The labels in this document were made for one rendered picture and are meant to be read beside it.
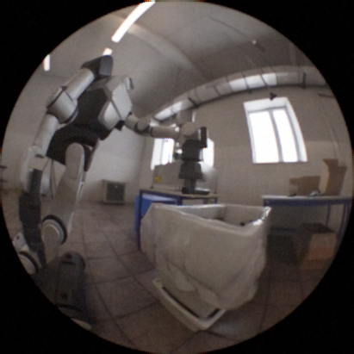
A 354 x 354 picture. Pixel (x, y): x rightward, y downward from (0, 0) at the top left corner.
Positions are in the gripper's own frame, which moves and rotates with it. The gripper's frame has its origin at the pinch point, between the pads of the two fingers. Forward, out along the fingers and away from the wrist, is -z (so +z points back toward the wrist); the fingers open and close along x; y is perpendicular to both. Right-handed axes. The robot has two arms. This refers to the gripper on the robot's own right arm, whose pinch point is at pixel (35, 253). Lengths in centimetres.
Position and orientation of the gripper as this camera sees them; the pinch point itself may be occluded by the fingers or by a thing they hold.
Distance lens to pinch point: 50.0
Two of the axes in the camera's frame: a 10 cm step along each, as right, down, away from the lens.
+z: 0.3, -9.8, 2.1
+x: 10.0, 0.3, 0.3
